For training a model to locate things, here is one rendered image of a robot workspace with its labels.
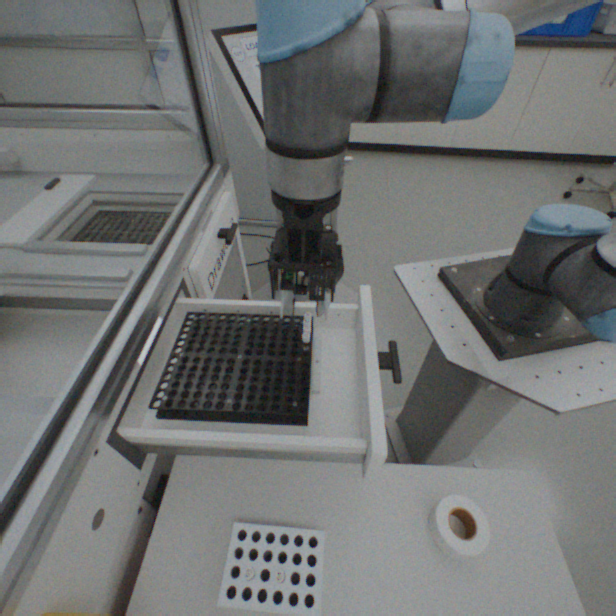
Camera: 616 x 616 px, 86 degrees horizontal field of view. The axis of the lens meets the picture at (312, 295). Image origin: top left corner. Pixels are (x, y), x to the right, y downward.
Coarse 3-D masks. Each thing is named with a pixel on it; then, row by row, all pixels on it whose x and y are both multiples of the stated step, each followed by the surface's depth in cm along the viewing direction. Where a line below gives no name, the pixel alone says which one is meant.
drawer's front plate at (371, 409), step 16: (368, 288) 58; (368, 304) 55; (368, 320) 53; (368, 336) 51; (368, 352) 49; (368, 368) 47; (368, 384) 45; (368, 400) 44; (368, 416) 43; (368, 432) 43; (384, 432) 41; (368, 448) 42; (384, 448) 39; (368, 464) 42
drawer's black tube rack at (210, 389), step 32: (192, 320) 57; (224, 320) 57; (256, 320) 57; (192, 352) 52; (224, 352) 55; (256, 352) 52; (288, 352) 52; (160, 384) 48; (192, 384) 48; (224, 384) 48; (256, 384) 48; (288, 384) 48; (160, 416) 48; (192, 416) 48; (224, 416) 48; (256, 416) 48; (288, 416) 48
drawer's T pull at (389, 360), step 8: (392, 344) 52; (384, 352) 51; (392, 352) 51; (384, 360) 50; (392, 360) 50; (384, 368) 49; (392, 368) 49; (400, 368) 49; (392, 376) 49; (400, 376) 48
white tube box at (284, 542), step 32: (256, 544) 43; (288, 544) 43; (320, 544) 43; (224, 576) 41; (256, 576) 41; (288, 576) 41; (320, 576) 41; (256, 608) 39; (288, 608) 39; (320, 608) 39
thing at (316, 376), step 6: (318, 336) 61; (318, 342) 60; (318, 348) 59; (318, 354) 58; (318, 360) 57; (318, 366) 56; (318, 372) 55; (312, 378) 55; (318, 378) 55; (312, 384) 54; (318, 384) 54; (312, 390) 53; (318, 390) 53
